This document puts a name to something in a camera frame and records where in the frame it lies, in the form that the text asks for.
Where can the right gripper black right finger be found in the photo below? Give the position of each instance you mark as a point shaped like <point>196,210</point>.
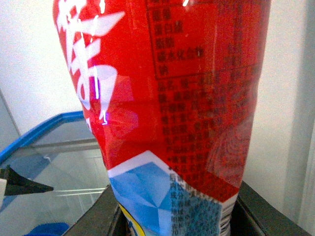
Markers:
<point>254,216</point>

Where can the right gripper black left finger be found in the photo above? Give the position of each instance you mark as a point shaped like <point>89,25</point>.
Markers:
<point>104,218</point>

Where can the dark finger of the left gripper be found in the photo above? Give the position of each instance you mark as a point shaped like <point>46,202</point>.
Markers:
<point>19,185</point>

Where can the red label iced tea bottle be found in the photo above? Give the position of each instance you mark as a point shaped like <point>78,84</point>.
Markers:
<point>169,90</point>

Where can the glass sliding freezer lid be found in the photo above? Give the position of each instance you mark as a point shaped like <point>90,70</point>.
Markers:
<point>56,167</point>

